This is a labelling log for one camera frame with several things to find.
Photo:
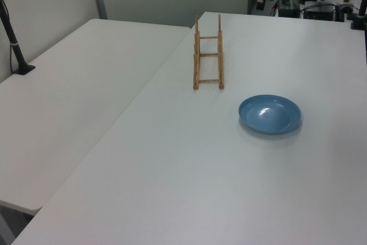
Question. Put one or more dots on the blue plate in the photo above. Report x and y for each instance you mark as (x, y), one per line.
(269, 116)

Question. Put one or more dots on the wooden plate rack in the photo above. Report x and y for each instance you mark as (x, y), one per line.
(195, 70)

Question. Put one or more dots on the black electronic device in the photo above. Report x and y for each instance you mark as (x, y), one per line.
(319, 12)

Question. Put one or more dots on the black camera stand pole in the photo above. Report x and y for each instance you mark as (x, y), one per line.
(17, 52)
(357, 22)

